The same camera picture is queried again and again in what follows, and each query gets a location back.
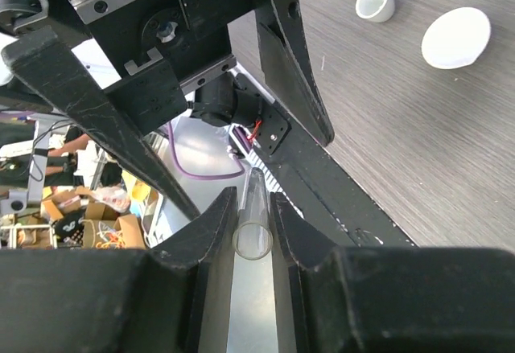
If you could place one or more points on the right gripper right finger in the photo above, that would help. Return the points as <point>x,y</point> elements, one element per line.
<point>331,298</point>

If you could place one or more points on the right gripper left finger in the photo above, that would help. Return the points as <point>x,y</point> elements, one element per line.
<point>172,298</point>

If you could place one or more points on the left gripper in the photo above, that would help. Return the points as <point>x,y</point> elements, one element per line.
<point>162,50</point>

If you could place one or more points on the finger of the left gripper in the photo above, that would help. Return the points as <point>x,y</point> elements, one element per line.
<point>286,64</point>

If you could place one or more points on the clear glass test tube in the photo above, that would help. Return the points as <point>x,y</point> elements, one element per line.
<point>252,239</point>

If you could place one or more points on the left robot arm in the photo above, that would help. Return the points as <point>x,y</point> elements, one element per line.
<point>22,17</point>

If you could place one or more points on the white evaporating dish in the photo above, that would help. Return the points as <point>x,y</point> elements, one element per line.
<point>456,39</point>

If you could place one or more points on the white slotted cable duct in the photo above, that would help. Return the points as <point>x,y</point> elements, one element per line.
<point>271,182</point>

